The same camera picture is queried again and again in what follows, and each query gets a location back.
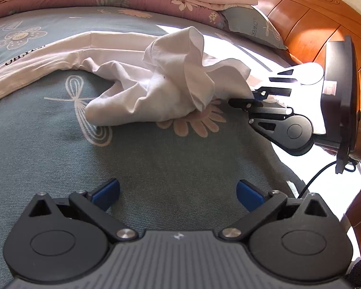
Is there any orange wooden headboard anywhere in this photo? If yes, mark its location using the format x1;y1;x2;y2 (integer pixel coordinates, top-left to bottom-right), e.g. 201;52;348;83
258;0;361;258

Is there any grey-green printed pillow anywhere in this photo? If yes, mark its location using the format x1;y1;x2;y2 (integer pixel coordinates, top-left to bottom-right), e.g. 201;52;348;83
220;6;288;50

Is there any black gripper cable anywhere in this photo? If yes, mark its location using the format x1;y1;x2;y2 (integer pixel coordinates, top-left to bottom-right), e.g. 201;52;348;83
297;158;357;199

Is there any white printed t-shirt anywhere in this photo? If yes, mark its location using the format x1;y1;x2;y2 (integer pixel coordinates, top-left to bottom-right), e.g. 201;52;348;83
0;27;253;126

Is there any teal floral bed sheet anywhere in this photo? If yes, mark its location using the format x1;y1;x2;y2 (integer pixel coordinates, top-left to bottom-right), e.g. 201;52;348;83
0;5;308;289

